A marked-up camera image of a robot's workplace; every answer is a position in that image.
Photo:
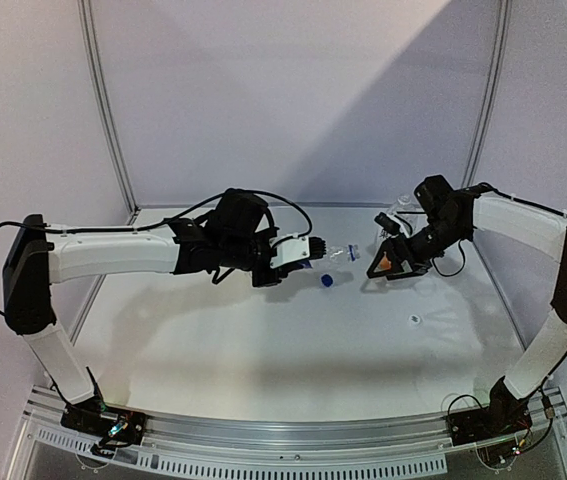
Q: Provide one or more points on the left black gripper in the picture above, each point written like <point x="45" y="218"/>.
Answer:
<point x="276" y="278"/>

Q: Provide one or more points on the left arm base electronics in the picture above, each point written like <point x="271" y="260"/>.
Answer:
<point x="115" y="428"/>

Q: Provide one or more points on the clear pepsi bottle blue label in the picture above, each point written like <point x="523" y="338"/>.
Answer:
<point x="335" y="257"/>

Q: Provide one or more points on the right wall metal post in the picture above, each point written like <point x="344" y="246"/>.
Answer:
<point x="490" y="92"/>

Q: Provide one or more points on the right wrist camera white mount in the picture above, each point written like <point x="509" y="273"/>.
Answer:
<point x="391" y="226"/>

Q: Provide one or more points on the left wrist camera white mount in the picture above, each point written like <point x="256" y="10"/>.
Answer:
<point x="295" y="248"/>

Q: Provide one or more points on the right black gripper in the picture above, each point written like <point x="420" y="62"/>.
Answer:
<point x="419" y="268"/>

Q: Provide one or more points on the aluminium front rail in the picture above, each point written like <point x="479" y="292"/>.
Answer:
<point x="446" y="444"/>

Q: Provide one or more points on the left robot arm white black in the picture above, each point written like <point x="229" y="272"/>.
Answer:
<point x="238" y="233"/>

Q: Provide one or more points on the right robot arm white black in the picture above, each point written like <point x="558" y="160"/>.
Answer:
<point x="454" y="215"/>

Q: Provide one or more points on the wall metal post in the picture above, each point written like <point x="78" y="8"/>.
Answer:
<point x="103" y="103"/>
<point x="490" y="92"/>

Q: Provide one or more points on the blue pepsi bottle cap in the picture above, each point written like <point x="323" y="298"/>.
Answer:
<point x="326" y="280"/>

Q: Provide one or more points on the left wall metal post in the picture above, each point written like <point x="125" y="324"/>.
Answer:
<point x="103" y="103"/>

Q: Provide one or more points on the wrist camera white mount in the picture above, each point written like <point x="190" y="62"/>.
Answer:
<point x="295" y="248"/>
<point x="391" y="226"/>

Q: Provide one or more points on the clear tea bottle white label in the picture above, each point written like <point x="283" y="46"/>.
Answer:
<point x="403" y="211"/>

